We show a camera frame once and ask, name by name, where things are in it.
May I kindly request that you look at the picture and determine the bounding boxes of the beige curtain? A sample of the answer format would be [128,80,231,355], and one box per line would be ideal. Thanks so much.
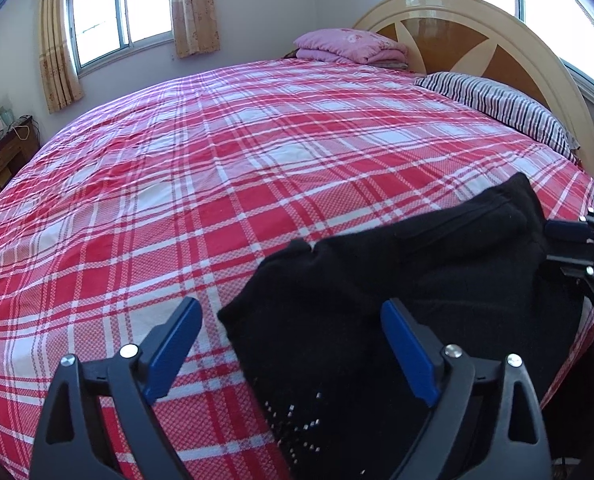
[170,0,220,58]
[38,0,84,114]

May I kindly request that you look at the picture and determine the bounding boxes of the red plaid bed sheet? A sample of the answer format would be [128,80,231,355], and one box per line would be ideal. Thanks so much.
[0,60,594,479]

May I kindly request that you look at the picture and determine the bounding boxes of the window with metal frame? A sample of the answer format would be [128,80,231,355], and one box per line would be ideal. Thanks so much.
[66,0,172,75]

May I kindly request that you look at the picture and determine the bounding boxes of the brown wooden desk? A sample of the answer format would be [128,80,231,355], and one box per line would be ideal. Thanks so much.
[0,115,40,193]

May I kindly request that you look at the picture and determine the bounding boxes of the left beige curtain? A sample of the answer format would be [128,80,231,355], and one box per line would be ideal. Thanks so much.
[38,0,84,114]

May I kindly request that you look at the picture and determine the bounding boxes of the right beige curtain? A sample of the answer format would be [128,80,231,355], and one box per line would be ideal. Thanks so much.
[170,0,220,58]

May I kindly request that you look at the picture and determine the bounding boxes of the black pants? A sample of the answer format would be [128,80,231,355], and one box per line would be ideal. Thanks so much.
[218,174,583,479]

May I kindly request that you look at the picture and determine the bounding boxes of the folded pink blanket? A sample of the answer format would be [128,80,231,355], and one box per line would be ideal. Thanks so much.
[294,28,409,70]

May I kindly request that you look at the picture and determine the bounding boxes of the cream and wood headboard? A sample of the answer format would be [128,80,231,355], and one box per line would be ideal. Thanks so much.
[355,0,594,178]

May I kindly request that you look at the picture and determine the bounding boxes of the striped pillow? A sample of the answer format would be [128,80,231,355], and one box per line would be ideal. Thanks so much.
[414,72,580,164]

